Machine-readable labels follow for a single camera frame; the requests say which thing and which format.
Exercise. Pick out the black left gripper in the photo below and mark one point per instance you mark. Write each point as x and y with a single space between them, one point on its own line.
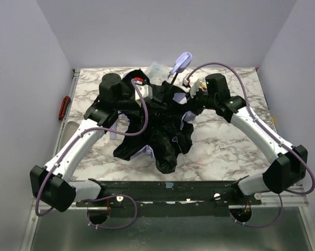
154 98

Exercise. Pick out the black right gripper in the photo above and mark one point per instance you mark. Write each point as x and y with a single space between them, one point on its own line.
190 98

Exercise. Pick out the lavender folding umbrella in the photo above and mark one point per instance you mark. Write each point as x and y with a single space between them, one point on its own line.
168 133

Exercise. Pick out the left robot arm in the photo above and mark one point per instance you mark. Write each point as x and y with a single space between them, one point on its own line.
50 183

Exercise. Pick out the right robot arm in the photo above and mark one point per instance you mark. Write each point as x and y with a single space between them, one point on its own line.
287 162

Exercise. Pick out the clear plastic organizer box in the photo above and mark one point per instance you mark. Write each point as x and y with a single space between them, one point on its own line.
157 73

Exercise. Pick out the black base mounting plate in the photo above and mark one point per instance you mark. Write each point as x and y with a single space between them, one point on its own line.
169 198

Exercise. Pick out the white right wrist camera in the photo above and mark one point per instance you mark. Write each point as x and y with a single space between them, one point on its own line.
192 84

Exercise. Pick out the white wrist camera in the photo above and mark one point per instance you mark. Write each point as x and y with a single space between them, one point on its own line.
144 88
192 84

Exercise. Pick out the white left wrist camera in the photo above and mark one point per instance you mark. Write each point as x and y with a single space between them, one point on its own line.
144 88

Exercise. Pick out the red black handled tool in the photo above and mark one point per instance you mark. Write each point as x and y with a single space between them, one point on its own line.
64 107

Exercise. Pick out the aluminium frame rail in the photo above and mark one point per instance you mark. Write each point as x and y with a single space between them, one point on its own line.
270 199

